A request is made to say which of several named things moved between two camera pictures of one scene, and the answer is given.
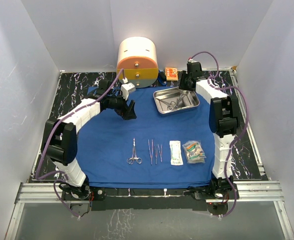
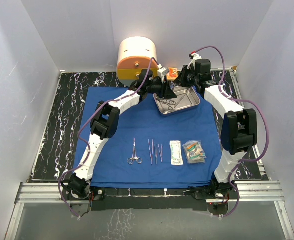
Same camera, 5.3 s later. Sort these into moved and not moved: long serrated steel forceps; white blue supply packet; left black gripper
Moved: left black gripper
Not moved: long serrated steel forceps; white blue supply packet
